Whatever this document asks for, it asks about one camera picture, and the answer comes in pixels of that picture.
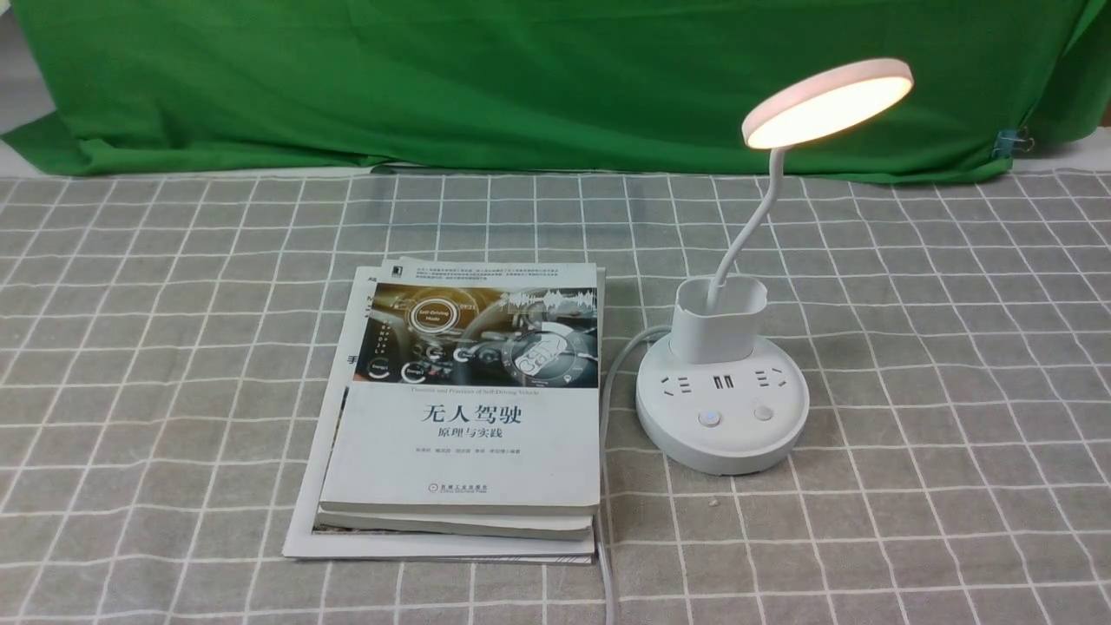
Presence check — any white desk lamp with sockets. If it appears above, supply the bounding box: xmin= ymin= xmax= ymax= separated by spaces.
xmin=635 ymin=58 xmax=914 ymax=476

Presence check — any top self-driving book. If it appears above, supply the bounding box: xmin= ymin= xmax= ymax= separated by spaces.
xmin=319 ymin=259 xmax=602 ymax=516

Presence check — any bottom large white book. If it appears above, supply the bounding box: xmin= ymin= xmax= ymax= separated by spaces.
xmin=282 ymin=266 xmax=595 ymax=565

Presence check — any grey checked tablecloth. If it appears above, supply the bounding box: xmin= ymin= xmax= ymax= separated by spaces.
xmin=1 ymin=173 xmax=1110 ymax=624

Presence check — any green backdrop cloth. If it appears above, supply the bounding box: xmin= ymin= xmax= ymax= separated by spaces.
xmin=3 ymin=1 xmax=1108 ymax=183

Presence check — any blue binder clip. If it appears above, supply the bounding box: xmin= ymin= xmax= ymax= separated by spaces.
xmin=991 ymin=127 xmax=1035 ymax=160

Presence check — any white lamp power cable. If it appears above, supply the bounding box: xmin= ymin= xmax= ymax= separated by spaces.
xmin=597 ymin=325 xmax=674 ymax=625

